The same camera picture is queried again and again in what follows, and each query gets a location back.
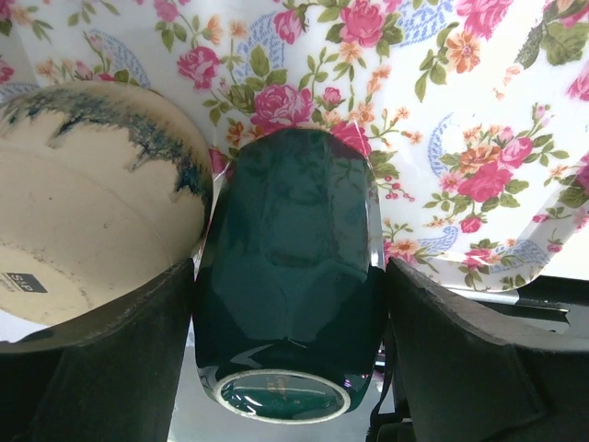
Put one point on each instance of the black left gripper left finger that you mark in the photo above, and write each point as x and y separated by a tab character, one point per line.
108	375

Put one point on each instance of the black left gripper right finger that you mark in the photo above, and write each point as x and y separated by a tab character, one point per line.
483	368

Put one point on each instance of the cream speckled mug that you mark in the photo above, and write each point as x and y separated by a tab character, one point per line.
103	187

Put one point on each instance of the dark green mug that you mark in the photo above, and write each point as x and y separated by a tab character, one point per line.
289	311

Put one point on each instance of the floral pattern tray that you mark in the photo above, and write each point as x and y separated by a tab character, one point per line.
474	114

